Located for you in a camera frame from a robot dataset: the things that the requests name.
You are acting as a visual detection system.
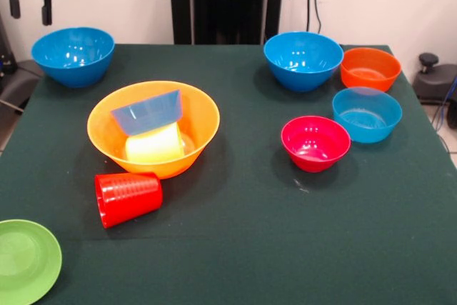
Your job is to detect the black equipment case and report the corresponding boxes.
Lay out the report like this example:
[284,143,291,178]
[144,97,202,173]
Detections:
[0,11,18,76]

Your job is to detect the large blue bowl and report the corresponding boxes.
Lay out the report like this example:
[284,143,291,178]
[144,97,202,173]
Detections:
[31,26,116,89]
[263,31,345,93]

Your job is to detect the orange bowl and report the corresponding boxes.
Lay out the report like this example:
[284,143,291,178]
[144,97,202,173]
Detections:
[340,47,403,93]

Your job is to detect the dark green tablecloth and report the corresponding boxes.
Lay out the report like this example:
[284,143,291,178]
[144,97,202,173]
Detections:
[0,43,457,305]

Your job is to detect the red cup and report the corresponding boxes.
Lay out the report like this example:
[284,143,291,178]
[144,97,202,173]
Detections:
[94,171,164,229]

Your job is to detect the green bowl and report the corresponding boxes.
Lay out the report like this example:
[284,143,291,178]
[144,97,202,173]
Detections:
[0,219,63,305]

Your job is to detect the yellow cup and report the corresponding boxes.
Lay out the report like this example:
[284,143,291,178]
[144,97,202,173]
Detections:
[125,122,186,163]

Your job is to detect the blue cable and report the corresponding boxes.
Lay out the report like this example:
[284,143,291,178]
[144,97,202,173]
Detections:
[431,79,457,134]

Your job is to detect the pink bowl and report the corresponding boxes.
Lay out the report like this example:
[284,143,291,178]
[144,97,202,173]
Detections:
[280,115,352,173]

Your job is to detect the large yellow bowl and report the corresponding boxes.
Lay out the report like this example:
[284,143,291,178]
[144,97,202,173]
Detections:
[86,80,221,180]

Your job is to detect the black stand base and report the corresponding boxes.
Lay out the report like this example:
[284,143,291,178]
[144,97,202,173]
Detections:
[413,52,457,106]
[0,58,46,113]

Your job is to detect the small blue bowl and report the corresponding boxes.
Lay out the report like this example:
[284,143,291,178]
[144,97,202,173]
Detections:
[331,86,403,144]
[110,89,185,137]

